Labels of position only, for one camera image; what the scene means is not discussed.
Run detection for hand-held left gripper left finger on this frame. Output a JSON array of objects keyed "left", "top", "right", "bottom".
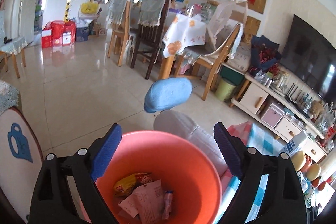
[{"left": 29, "top": 123, "right": 123, "bottom": 224}]

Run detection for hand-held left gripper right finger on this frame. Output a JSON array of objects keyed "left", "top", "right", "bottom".
[{"left": 213, "top": 122, "right": 307, "bottom": 224}]

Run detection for orange plastic bucket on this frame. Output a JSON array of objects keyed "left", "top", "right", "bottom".
[{"left": 79, "top": 130, "right": 223, "bottom": 224}]

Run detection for yellow snack wrapper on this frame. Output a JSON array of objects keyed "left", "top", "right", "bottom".
[{"left": 113, "top": 172, "right": 153, "bottom": 197}]

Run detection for blue checkered tablecloth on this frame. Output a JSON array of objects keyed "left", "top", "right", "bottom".
[{"left": 220, "top": 121, "right": 292, "bottom": 224}]

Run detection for white plastic sheet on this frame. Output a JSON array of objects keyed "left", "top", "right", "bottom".
[{"left": 153, "top": 110, "right": 229, "bottom": 178}]

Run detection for silver storage case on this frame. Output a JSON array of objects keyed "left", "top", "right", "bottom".
[{"left": 261, "top": 102, "right": 286, "bottom": 128}]

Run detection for white TV cabinet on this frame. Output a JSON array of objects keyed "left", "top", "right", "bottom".
[{"left": 230, "top": 63, "right": 336, "bottom": 165}]

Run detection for white paper wrapper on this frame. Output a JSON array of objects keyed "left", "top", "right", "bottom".
[{"left": 118, "top": 179, "right": 165, "bottom": 224}]

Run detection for green waste bin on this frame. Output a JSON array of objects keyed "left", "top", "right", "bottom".
[{"left": 215, "top": 77, "right": 237, "bottom": 102}]

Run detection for small yellow pear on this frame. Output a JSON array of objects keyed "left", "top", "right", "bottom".
[{"left": 290, "top": 151, "right": 306, "bottom": 172}]

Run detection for pink small wrapper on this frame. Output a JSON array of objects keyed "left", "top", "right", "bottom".
[{"left": 162, "top": 189, "right": 174, "bottom": 220}]

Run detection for red apple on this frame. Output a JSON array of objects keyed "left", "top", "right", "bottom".
[{"left": 301, "top": 155, "right": 313, "bottom": 173}]

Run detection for large yellow pear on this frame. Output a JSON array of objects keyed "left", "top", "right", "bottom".
[{"left": 306, "top": 163, "right": 322, "bottom": 182}]

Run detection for white electric kettle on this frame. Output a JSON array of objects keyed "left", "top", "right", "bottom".
[{"left": 271, "top": 70, "right": 290, "bottom": 94}]

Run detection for white cushion blue teapot print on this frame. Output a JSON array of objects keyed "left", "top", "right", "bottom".
[{"left": 0, "top": 106, "right": 44, "bottom": 224}]

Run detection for blue bouquet of red chillies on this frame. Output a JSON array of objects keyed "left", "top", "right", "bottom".
[{"left": 250, "top": 35, "right": 282, "bottom": 75}]

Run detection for wooden chair with lace cover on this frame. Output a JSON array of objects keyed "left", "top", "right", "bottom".
[
  {"left": 107, "top": 0, "right": 132, "bottom": 67},
  {"left": 193, "top": 0, "right": 248, "bottom": 102}
]

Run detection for dining table orange print cloth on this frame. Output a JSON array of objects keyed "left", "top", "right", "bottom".
[{"left": 161, "top": 13, "right": 212, "bottom": 81}]

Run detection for black television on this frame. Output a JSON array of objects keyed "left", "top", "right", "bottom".
[{"left": 279, "top": 14, "right": 336, "bottom": 107}]

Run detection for red gift boxes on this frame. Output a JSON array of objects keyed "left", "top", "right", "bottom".
[{"left": 41, "top": 20, "right": 77, "bottom": 48}]

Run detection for dark wooden chair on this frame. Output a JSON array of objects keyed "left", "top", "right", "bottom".
[{"left": 130, "top": 0, "right": 172, "bottom": 80}]

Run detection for yellow bag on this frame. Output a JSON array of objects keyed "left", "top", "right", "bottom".
[{"left": 80, "top": 2, "right": 100, "bottom": 15}]

